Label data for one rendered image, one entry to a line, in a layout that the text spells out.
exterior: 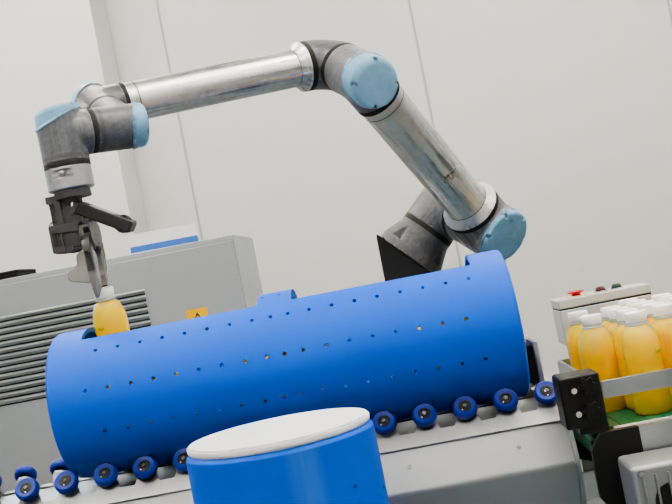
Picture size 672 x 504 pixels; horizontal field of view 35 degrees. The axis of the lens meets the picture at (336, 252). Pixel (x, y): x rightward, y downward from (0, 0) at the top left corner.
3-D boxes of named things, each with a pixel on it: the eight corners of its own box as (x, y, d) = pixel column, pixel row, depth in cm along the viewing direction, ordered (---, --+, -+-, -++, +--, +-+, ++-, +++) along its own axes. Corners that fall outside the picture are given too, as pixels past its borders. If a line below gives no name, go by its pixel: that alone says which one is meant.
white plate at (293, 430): (403, 401, 161) (405, 408, 161) (267, 414, 177) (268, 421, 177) (291, 445, 139) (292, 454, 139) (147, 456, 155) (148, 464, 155)
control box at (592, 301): (558, 343, 235) (549, 298, 236) (647, 326, 235) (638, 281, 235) (566, 346, 225) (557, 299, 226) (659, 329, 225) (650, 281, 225)
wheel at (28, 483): (18, 482, 198) (14, 478, 197) (41, 478, 198) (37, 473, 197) (16, 504, 196) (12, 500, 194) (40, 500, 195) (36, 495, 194)
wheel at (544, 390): (531, 387, 194) (531, 381, 192) (555, 382, 194) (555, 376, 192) (537, 408, 191) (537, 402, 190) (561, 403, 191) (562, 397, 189)
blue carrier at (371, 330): (104, 461, 221) (77, 327, 220) (517, 384, 217) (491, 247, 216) (63, 495, 192) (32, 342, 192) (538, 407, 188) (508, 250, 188)
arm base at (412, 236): (377, 235, 299) (398, 207, 299) (432, 274, 300) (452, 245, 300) (383, 238, 280) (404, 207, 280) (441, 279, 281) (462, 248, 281)
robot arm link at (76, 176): (96, 165, 211) (82, 161, 201) (101, 189, 210) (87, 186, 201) (52, 174, 211) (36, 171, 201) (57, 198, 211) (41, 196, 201)
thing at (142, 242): (135, 257, 390) (131, 237, 390) (199, 245, 392) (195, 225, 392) (131, 256, 378) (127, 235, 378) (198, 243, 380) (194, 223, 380)
